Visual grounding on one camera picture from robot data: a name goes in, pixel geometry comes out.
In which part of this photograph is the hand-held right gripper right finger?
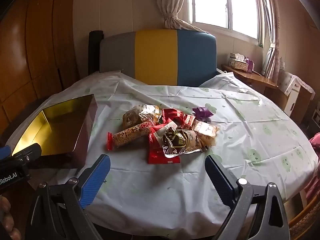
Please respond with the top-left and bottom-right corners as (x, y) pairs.
(204, 154), (290, 240)

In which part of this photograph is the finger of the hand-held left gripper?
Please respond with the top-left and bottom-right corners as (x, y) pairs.
(0, 145), (12, 159)
(11, 143), (42, 165)

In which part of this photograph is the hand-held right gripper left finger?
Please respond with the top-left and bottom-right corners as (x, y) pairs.
(31, 154), (111, 240)

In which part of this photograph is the gold tin box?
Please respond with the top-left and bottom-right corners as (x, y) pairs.
(12, 94), (98, 168)

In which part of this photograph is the orange biscuit packet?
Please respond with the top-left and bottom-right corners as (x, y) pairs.
(194, 121), (220, 147)

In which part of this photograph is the long red-ended biscuit packet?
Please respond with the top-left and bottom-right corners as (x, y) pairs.
(107, 121), (153, 151)

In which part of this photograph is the dark brown gold snack packet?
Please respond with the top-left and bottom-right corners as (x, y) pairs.
(162, 127), (203, 158)

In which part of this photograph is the small red gold-print packet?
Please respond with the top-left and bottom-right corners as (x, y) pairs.
(162, 108), (185, 125)
(182, 114), (197, 130)

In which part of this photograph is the large red snack packet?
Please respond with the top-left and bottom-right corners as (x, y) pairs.
(147, 126), (181, 165)

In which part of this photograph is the purple candy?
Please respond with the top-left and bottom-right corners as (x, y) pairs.
(192, 107), (215, 123)

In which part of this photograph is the clear brown cracker bag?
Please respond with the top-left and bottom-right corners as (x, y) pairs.
(122, 104), (160, 128)

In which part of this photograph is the person's left hand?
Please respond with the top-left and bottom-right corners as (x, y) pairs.
(0, 196), (22, 240)

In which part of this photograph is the wicker chair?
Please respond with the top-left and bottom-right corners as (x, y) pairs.
(287, 205), (320, 240)

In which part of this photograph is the pink patterned clothing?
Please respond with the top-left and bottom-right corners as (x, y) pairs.
(304, 132), (320, 200)

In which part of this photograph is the wooden side desk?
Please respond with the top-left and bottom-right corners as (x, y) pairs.
(221, 64), (279, 98)

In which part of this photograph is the wooden wardrobe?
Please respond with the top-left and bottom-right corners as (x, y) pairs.
(0, 0), (80, 130)

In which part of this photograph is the patterned tissue box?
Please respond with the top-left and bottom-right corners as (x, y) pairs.
(228, 53), (249, 70)

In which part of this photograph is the hanging beige curtain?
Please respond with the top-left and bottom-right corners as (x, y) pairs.
(261, 0), (287, 80)

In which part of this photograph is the grey yellow blue headboard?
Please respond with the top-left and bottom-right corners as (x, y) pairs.
(99, 29), (217, 87)

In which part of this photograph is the tied beige curtain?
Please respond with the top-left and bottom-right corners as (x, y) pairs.
(156, 0), (213, 34)

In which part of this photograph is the window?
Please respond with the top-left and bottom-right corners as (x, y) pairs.
(187, 0), (275, 47)

